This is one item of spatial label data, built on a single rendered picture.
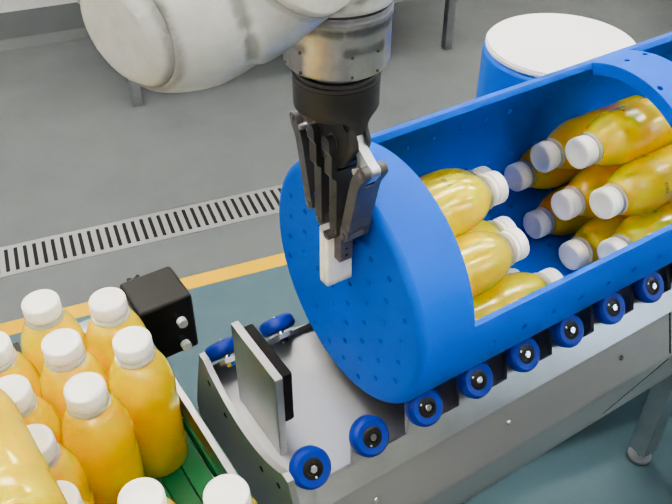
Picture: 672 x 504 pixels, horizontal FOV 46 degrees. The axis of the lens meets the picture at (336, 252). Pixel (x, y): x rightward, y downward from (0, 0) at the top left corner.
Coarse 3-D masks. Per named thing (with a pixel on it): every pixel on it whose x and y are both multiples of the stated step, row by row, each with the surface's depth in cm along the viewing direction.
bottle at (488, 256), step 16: (464, 240) 85; (480, 240) 84; (496, 240) 85; (464, 256) 83; (480, 256) 83; (496, 256) 84; (512, 256) 87; (480, 272) 83; (496, 272) 84; (480, 288) 84
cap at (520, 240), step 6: (510, 228) 89; (516, 228) 88; (510, 234) 88; (516, 234) 88; (522, 234) 88; (516, 240) 87; (522, 240) 88; (516, 246) 87; (522, 246) 87; (528, 246) 88; (522, 252) 88; (528, 252) 88; (522, 258) 89
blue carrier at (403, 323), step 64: (576, 64) 99; (640, 64) 94; (448, 128) 99; (512, 128) 109; (384, 192) 75; (512, 192) 112; (384, 256) 74; (448, 256) 74; (640, 256) 89; (320, 320) 94; (384, 320) 79; (448, 320) 75; (512, 320) 81; (384, 384) 84
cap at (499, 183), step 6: (486, 174) 89; (492, 174) 88; (498, 174) 88; (492, 180) 88; (498, 180) 88; (504, 180) 88; (498, 186) 88; (504, 186) 88; (498, 192) 88; (504, 192) 88; (498, 198) 88; (504, 198) 89
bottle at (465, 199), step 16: (448, 176) 86; (464, 176) 86; (480, 176) 88; (432, 192) 83; (448, 192) 84; (464, 192) 84; (480, 192) 85; (448, 208) 83; (464, 208) 84; (480, 208) 85; (464, 224) 85
